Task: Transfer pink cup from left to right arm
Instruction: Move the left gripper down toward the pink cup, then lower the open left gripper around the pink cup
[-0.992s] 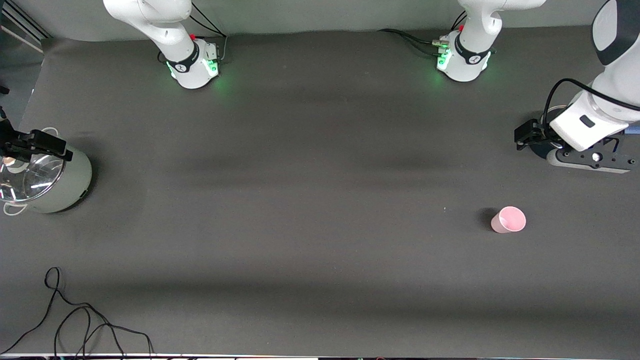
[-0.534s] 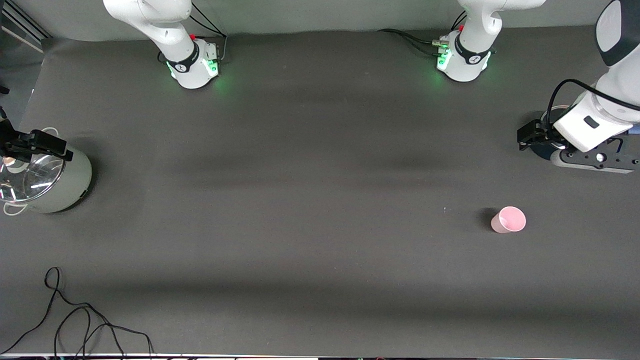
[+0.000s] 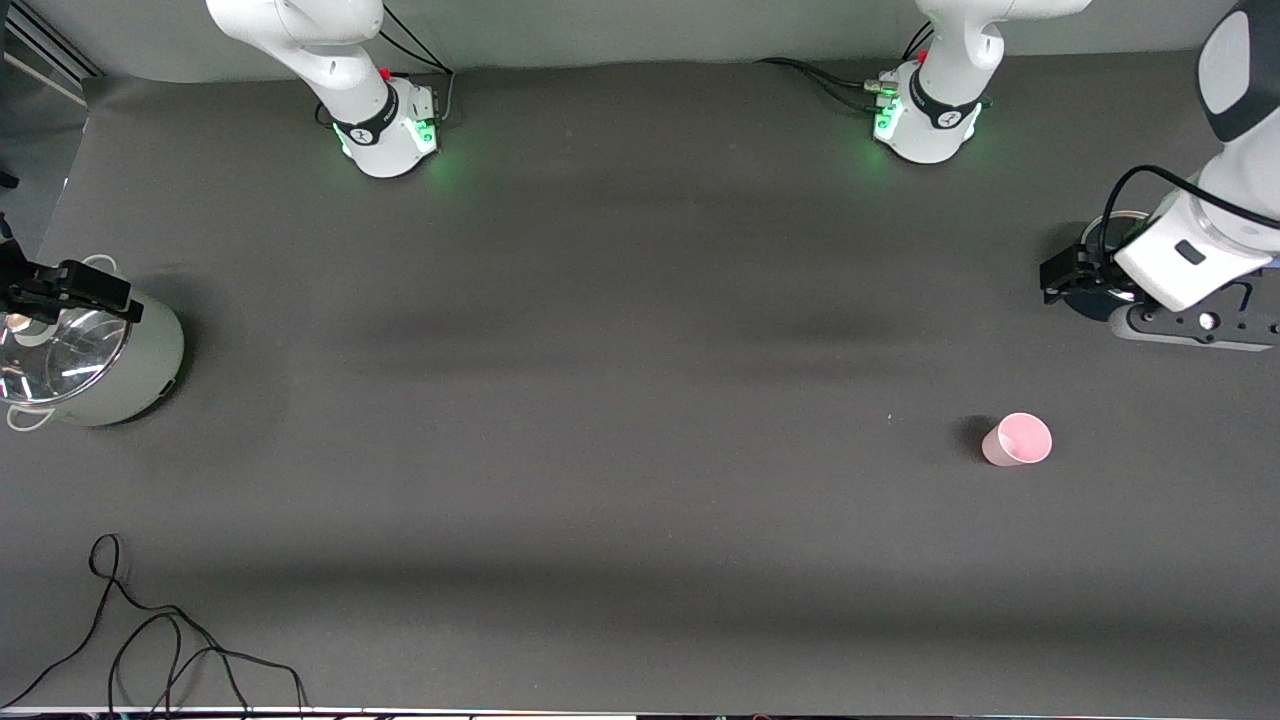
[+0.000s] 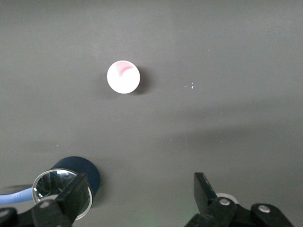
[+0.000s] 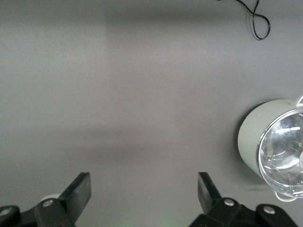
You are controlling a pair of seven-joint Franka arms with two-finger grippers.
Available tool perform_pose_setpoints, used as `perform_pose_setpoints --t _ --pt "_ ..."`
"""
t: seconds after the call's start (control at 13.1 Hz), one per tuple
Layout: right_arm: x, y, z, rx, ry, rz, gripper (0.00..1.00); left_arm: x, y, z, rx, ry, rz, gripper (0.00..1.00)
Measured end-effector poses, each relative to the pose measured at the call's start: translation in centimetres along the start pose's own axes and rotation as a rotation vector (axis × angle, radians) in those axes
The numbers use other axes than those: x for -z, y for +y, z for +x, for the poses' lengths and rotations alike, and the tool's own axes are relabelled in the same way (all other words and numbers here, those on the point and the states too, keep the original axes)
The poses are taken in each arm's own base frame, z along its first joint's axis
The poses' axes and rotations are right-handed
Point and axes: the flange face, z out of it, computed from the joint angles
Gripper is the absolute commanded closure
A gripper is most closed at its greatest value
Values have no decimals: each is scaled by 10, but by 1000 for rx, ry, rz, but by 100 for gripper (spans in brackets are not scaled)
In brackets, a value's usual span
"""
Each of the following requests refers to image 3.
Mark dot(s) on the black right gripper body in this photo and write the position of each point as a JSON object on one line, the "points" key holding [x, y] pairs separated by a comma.
{"points": [[28, 288]]}

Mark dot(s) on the pink paper cup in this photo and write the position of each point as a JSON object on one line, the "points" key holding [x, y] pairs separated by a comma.
{"points": [[1020, 440]]}

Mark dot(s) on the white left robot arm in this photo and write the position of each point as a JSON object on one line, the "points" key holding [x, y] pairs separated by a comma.
{"points": [[940, 120]]}

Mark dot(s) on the dark blue saucepan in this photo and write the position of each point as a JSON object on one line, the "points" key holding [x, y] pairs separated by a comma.
{"points": [[1085, 308]]}

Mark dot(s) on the glass saucepan lid blue knob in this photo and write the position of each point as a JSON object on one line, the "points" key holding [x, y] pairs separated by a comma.
{"points": [[1125, 235]]}

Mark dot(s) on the grey-green cooking pot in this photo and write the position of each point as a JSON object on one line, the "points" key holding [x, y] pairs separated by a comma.
{"points": [[150, 370]]}

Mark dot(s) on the glass pot lid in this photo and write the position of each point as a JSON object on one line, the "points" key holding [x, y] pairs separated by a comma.
{"points": [[80, 360]]}

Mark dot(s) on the grey metal rail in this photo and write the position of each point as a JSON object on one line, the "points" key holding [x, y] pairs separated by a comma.
{"points": [[50, 55]]}

